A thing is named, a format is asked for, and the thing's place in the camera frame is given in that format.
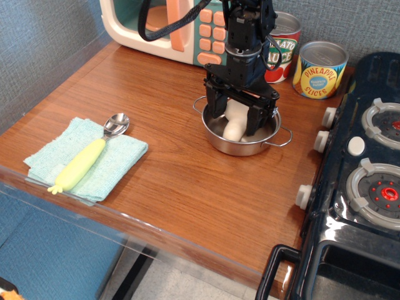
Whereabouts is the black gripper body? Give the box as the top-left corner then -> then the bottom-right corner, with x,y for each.
204,46 -> 279,108

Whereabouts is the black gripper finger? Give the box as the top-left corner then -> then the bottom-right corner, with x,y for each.
246,106 -> 275,136
206,86 -> 228,118

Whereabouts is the white brown toy mushroom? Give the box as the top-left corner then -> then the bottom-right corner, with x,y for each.
222,99 -> 249,142

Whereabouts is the silver metal pot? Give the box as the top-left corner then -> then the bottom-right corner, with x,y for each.
192,96 -> 293,157

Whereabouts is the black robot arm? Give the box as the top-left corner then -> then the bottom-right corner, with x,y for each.
204,1 -> 279,136

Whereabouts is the light blue rag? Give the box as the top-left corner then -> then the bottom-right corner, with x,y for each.
24,117 -> 148,203

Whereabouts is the tomato sauce can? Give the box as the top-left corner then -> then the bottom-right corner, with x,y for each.
264,11 -> 302,83

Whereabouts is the teal toy microwave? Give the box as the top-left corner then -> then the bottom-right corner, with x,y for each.
100,0 -> 228,66

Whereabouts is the pineapple slices can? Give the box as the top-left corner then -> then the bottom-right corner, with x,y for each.
292,41 -> 349,99

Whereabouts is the black toy stove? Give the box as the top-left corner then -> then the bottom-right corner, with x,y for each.
256,52 -> 399,299

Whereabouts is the clear acrylic barrier panel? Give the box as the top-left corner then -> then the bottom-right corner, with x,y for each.
1,168 -> 256,299

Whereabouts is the orange object at corner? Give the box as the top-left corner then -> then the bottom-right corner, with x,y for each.
1,282 -> 24,300

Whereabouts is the black braided cable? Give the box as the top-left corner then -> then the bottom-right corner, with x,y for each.
137,0 -> 213,43

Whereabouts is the spoon with yellow handle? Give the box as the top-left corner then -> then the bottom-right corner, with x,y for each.
47,112 -> 130,194

